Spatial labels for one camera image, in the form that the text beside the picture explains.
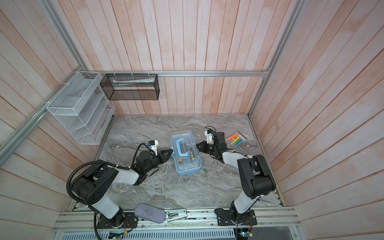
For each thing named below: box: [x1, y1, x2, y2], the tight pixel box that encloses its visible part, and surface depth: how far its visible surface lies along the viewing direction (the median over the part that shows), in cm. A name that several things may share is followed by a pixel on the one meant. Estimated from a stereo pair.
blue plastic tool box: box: [170, 129, 202, 176], surface depth 88 cm
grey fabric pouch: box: [134, 203, 166, 224], surface depth 75 cm
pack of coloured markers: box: [226, 131, 248, 148], surface depth 106 cm
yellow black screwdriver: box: [189, 147, 196, 160], surface depth 88 cm
